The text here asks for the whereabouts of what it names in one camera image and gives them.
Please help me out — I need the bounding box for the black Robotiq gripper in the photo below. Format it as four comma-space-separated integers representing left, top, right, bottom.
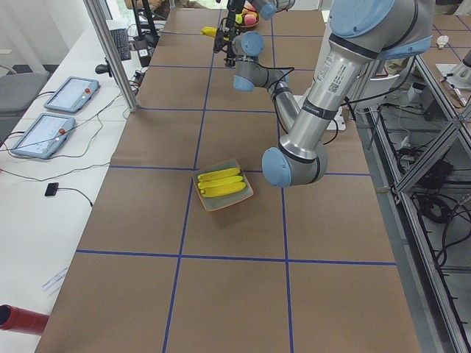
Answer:
222, 31, 238, 67

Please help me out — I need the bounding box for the yellow banana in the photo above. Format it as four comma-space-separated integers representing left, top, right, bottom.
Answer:
200, 182, 247, 198
200, 26, 218, 38

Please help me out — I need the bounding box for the yellow banana moved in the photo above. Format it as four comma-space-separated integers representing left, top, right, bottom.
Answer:
197, 175, 244, 190
197, 168, 241, 182

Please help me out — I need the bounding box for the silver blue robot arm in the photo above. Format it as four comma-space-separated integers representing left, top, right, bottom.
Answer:
213, 0, 435, 188

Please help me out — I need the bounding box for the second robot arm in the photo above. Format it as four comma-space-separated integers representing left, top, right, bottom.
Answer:
227, 0, 296, 26

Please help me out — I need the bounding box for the brown wicker basket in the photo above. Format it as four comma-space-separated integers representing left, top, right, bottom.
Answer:
235, 11, 259, 29

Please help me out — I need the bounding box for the grey square plate orange rim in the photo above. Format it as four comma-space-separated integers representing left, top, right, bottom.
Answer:
192, 158, 254, 212

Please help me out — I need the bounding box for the pink red apple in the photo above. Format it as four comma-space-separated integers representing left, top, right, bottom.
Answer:
242, 12, 258, 26

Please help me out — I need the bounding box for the black keyboard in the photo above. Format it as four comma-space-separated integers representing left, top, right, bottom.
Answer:
110, 29, 131, 61

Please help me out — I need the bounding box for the teach pendant tablet far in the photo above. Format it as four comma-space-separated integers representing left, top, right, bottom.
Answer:
43, 76, 100, 113

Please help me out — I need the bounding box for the teach pendant tablet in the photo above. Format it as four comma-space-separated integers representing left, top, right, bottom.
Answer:
10, 113, 76, 160
43, 76, 100, 113

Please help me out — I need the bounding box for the teach pendant tablet near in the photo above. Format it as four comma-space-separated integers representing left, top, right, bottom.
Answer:
10, 113, 76, 160

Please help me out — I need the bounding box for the grey office chair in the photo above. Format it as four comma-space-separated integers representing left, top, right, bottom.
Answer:
1, 63, 49, 119

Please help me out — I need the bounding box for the small black box device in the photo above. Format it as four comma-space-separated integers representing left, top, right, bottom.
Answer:
44, 182, 59, 197

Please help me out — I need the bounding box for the red cylinder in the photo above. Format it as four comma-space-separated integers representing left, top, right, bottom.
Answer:
1, 304, 49, 335

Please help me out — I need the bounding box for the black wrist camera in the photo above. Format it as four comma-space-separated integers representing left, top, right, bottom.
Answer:
213, 29, 227, 54

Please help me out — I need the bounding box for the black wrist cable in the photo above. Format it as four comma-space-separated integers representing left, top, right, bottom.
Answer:
253, 62, 295, 111

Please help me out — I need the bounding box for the aluminium frame post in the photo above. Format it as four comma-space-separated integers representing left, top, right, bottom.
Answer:
83, 0, 137, 113

